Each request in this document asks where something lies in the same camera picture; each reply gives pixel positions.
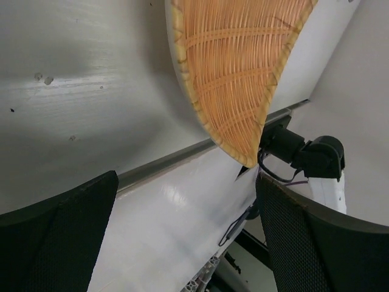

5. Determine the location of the woven bamboo fan tray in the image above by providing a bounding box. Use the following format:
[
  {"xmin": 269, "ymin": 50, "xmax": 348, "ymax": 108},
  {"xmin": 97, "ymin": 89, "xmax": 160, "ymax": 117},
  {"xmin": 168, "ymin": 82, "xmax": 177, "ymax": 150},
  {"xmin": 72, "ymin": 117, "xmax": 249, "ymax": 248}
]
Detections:
[{"xmin": 166, "ymin": 1, "xmax": 316, "ymax": 168}]

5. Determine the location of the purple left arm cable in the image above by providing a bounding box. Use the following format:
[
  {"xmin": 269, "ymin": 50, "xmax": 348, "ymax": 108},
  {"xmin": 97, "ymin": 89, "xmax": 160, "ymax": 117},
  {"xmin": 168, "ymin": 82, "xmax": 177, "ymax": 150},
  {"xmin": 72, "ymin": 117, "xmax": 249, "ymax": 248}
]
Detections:
[{"xmin": 218, "ymin": 179, "xmax": 311, "ymax": 246}]

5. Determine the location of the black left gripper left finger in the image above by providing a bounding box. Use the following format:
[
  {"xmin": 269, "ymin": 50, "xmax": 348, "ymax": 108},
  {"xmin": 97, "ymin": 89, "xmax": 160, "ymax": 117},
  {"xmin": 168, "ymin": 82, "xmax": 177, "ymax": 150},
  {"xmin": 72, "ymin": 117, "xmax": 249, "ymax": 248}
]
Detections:
[{"xmin": 1, "ymin": 171, "xmax": 119, "ymax": 291}]

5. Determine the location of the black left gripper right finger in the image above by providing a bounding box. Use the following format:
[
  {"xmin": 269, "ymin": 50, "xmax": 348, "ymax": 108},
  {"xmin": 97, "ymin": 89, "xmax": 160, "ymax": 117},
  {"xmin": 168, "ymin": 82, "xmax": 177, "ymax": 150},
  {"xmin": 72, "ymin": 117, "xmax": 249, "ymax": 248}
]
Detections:
[{"xmin": 256, "ymin": 174, "xmax": 388, "ymax": 291}]

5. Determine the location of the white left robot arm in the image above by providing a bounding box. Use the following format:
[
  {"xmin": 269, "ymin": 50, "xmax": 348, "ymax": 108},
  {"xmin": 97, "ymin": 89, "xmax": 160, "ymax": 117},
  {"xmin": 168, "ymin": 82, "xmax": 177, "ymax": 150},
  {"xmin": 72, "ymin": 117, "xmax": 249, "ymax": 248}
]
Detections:
[{"xmin": 1, "ymin": 125, "xmax": 388, "ymax": 291}]

